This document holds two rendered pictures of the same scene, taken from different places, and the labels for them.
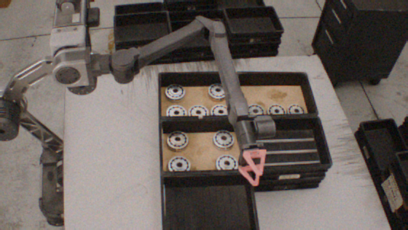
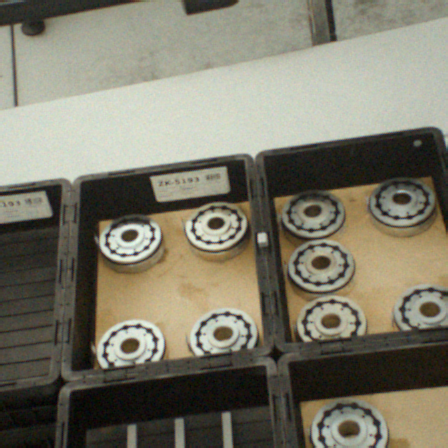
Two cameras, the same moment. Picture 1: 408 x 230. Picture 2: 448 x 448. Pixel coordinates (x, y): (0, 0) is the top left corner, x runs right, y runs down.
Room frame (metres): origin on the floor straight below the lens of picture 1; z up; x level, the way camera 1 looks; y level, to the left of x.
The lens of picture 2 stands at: (1.45, -1.00, 2.13)
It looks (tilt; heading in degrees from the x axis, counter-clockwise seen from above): 48 degrees down; 105
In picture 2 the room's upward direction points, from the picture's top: 12 degrees counter-clockwise
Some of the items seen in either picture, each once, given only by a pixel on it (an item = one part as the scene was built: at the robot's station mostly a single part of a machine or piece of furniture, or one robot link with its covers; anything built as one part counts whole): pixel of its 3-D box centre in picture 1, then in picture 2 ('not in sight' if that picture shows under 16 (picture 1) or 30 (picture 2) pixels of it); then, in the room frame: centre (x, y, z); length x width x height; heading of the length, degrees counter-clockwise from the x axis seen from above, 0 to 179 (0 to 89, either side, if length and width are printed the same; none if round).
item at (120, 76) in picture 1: (119, 68); not in sight; (1.02, 0.31, 1.44); 0.10 x 0.09 x 0.05; 105
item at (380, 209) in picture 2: (175, 92); (402, 201); (1.44, 0.15, 0.86); 0.10 x 0.10 x 0.01
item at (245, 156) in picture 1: (255, 164); not in sight; (0.68, -0.17, 1.47); 0.09 x 0.07 x 0.07; 16
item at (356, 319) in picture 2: (221, 112); (331, 324); (1.34, -0.09, 0.86); 0.10 x 0.10 x 0.01
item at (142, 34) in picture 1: (143, 48); not in sight; (2.24, 0.49, 0.37); 0.40 x 0.30 x 0.45; 105
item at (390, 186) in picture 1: (392, 193); not in sight; (1.22, -1.24, 0.41); 0.31 x 0.02 x 0.16; 15
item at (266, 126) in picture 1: (253, 123); not in sight; (0.84, -0.17, 1.45); 0.12 x 0.11 x 0.09; 16
